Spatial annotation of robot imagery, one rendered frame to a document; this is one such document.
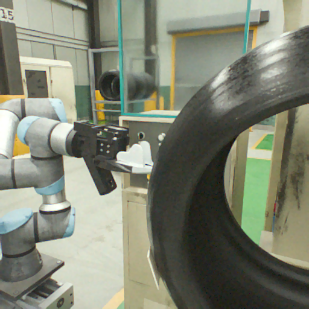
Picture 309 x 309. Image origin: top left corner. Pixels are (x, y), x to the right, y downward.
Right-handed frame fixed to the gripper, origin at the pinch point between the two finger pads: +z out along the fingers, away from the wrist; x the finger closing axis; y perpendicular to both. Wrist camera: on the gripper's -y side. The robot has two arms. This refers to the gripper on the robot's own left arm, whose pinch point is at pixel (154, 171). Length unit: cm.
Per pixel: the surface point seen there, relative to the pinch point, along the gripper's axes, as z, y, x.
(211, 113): 12.5, 15.2, -12.4
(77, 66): -738, -1, 869
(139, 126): -39, -6, 69
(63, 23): -757, 136, 812
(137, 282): -28, -88, 64
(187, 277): 13.4, -10.5, -13.1
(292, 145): 24.6, 5.5, 28.4
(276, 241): 27.0, -21.7, 28.4
